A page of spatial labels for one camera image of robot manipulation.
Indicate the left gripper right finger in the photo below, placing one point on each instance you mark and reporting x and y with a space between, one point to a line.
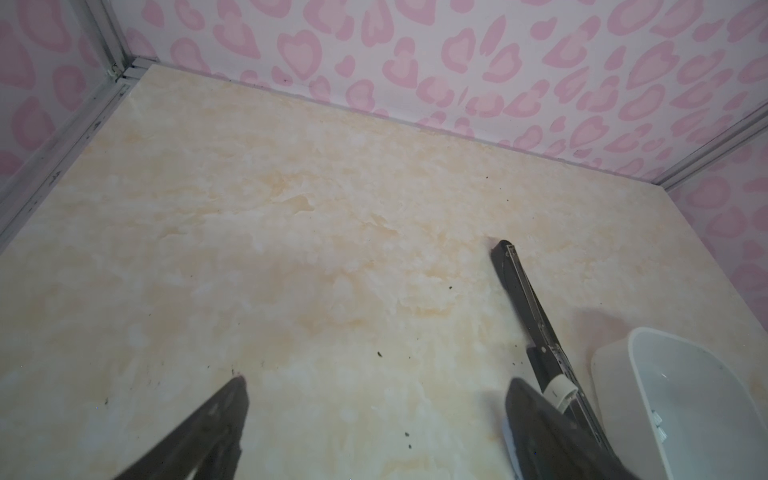
543 443

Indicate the black stapler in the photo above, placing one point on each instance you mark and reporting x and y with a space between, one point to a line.
546 355

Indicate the white plastic bin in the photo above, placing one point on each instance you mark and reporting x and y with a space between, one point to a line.
671 409

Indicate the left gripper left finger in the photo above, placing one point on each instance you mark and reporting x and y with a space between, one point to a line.
206 445

